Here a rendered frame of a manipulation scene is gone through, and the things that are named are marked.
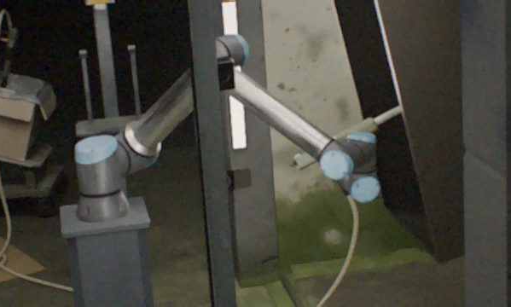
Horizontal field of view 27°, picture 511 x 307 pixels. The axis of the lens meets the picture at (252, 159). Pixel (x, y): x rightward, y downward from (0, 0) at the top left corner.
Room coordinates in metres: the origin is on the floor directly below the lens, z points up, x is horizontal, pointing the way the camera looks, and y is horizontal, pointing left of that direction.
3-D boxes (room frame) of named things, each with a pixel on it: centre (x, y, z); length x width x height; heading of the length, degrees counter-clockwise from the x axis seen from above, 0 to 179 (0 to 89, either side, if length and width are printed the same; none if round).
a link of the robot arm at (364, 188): (3.28, -0.34, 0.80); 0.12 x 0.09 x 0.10; 12
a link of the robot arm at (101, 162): (3.66, 0.54, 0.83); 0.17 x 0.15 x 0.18; 147
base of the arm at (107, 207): (3.65, 0.55, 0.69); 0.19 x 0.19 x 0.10
